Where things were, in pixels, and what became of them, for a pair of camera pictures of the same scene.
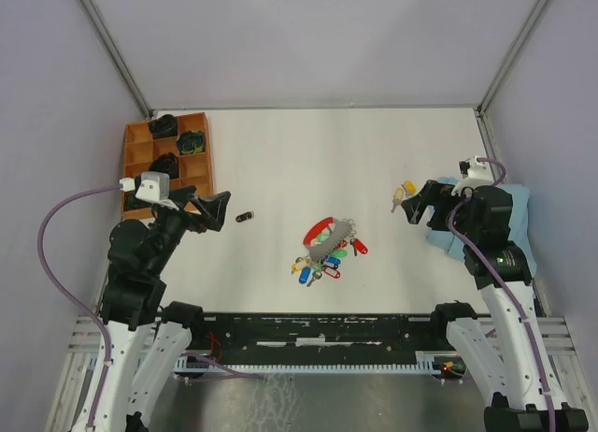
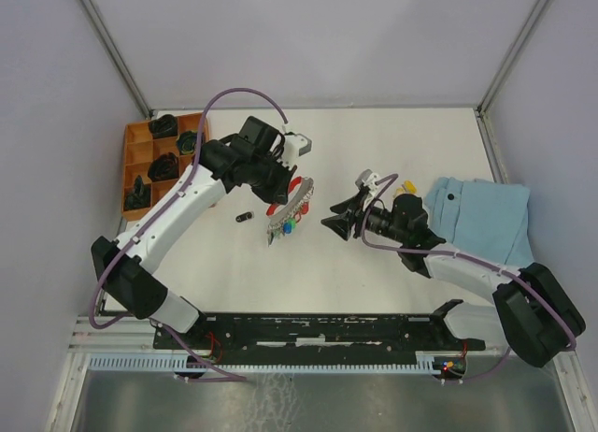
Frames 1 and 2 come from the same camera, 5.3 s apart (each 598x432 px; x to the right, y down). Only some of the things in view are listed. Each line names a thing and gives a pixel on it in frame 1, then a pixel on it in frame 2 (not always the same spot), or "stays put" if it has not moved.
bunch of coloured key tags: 310,271 to 288,227
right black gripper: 434,194 to 349,212
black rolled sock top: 163,126 stays put
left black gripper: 212,211 to 279,194
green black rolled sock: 190,142 stays put
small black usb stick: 244,216 stays put
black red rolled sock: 166,163 stays put
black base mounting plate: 319,338 stays put
